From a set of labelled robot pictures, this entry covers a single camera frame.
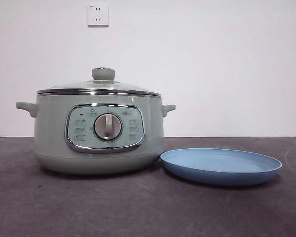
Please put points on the glass lid with green knob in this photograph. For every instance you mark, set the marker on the glass lid with green knob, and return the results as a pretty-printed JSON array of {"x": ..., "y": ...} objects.
[{"x": 103, "y": 73}]

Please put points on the blue round plate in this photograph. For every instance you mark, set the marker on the blue round plate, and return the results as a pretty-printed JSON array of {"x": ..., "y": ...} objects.
[{"x": 219, "y": 165}]

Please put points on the pale green electric steamer pot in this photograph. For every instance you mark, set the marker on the pale green electric steamer pot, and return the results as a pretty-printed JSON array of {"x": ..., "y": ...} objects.
[{"x": 51, "y": 138}]

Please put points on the white wall socket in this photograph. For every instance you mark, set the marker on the white wall socket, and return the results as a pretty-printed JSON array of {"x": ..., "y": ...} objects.
[{"x": 98, "y": 14}]

